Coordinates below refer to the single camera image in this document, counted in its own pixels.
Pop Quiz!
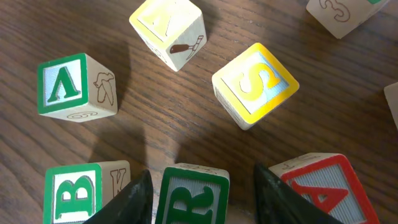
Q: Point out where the yellow S block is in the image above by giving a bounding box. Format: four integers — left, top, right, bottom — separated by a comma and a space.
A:
384, 82, 398, 128

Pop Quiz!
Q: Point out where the green L block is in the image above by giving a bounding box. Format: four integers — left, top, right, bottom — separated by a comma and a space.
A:
306, 0, 389, 39

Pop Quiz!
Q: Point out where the red A block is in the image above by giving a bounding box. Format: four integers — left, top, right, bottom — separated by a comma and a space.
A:
269, 152, 379, 223

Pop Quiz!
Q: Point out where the green R block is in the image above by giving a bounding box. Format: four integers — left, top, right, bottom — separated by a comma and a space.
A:
155, 163, 230, 224

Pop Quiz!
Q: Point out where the yellow X block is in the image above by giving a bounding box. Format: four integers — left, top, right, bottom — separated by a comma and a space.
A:
129, 0, 207, 72

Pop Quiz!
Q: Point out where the green B block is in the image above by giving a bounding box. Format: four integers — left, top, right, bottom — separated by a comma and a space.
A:
43, 160, 131, 224

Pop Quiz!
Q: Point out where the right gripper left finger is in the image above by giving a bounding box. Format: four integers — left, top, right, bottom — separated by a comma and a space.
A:
83, 169, 154, 224

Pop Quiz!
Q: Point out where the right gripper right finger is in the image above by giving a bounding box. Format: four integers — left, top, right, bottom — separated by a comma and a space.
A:
254, 163, 342, 224

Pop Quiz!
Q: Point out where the yellow block left middle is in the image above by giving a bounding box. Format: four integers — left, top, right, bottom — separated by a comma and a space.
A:
211, 42, 300, 130

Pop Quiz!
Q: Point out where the green A block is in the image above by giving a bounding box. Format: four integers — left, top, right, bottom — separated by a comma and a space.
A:
37, 53, 118, 123

